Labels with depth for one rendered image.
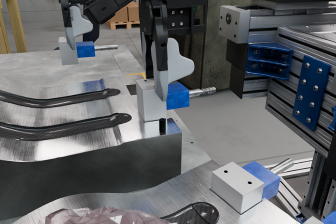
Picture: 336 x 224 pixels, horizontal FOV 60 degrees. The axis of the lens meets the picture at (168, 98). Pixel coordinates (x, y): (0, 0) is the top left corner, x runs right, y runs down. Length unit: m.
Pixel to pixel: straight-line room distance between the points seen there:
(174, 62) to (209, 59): 2.18
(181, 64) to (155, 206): 0.20
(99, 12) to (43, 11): 6.64
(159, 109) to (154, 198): 0.14
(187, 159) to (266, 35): 0.51
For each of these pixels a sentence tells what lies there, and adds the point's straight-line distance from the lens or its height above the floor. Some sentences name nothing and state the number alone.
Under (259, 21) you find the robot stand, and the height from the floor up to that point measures 0.96.
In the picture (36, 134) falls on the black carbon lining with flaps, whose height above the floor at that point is 0.88.
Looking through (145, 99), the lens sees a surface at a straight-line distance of 0.44.
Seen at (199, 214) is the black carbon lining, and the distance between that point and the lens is 0.36.
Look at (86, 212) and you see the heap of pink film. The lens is 0.29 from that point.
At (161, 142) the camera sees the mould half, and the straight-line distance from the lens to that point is 0.42.
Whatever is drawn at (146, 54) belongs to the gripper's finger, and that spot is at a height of 0.98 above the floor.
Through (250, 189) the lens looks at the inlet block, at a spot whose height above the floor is 0.88.
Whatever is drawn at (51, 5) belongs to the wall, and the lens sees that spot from 7.00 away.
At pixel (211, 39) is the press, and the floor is 0.53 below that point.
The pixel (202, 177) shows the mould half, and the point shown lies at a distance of 0.40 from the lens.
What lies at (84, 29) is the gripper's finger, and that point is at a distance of 0.67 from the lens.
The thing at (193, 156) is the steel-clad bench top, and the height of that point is 0.80.
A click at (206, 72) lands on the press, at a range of 2.63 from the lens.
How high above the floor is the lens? 1.11
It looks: 25 degrees down
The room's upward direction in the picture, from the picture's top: straight up
